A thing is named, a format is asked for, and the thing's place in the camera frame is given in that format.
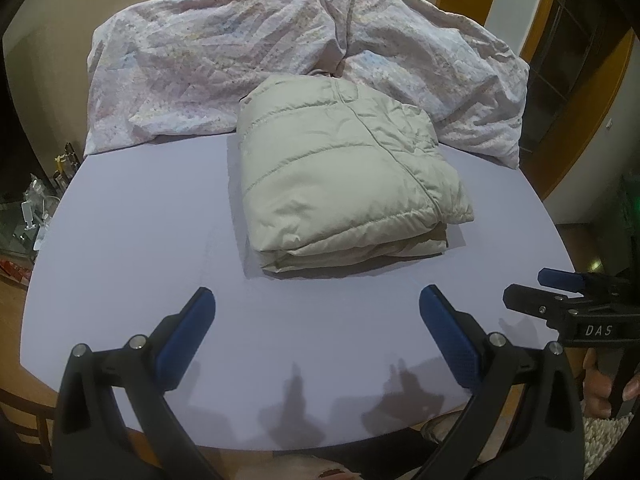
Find white textured rug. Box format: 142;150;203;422
585;415;633;466

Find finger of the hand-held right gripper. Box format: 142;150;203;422
504;284;640;333
539;268;640;304

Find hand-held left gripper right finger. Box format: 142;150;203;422
415;284;586;480

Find wooden chair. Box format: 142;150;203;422
0;390;57;480

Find clear glass bottles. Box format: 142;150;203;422
0;142;81;261

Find red packet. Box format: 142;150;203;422
0;259;33;286

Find person's right hand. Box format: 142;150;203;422
581;347;628;418

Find pastel floral duvet cover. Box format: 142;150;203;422
82;0;531;170

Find beige puffer jacket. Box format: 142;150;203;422
235;74;475;276

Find wooden door frame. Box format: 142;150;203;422
435;0;637;201

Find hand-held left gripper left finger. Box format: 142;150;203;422
52;287;223;480

